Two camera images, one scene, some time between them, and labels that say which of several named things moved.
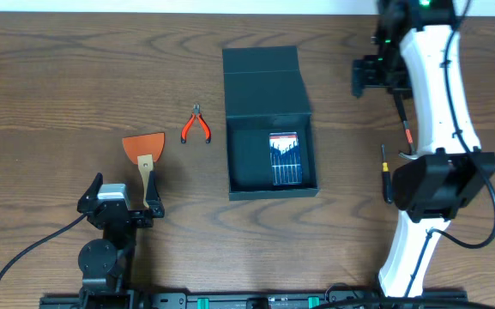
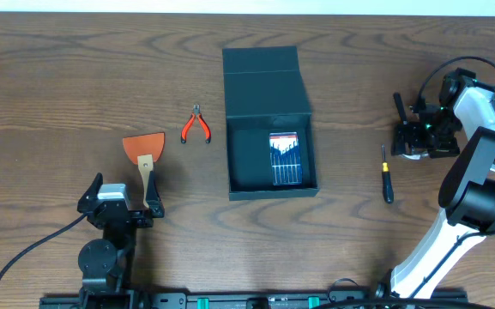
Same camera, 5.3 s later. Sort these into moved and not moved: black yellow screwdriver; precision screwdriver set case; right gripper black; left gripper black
Moved: right gripper black
Not moved: left gripper black; precision screwdriver set case; black yellow screwdriver
